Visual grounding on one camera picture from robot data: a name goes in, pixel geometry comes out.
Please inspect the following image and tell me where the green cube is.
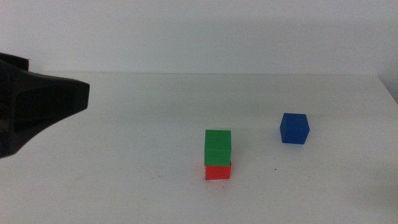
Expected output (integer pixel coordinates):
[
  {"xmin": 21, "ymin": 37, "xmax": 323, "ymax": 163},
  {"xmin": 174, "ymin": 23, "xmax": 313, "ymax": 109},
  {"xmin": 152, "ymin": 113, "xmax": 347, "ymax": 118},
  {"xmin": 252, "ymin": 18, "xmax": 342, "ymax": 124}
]
[{"xmin": 203, "ymin": 129, "xmax": 232, "ymax": 167}]

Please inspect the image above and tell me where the blue cube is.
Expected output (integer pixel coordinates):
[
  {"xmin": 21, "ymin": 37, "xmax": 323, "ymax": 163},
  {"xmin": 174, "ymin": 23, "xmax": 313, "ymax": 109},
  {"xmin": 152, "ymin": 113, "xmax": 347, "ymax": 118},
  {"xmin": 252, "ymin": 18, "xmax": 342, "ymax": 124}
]
[{"xmin": 279, "ymin": 112, "xmax": 310, "ymax": 145}]

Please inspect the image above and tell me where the red cube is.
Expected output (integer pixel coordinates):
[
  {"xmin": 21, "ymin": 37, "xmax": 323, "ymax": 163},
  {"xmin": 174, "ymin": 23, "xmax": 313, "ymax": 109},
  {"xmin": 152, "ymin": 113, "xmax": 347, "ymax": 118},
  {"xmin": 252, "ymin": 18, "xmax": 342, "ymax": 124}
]
[{"xmin": 204, "ymin": 161, "xmax": 233, "ymax": 181}]

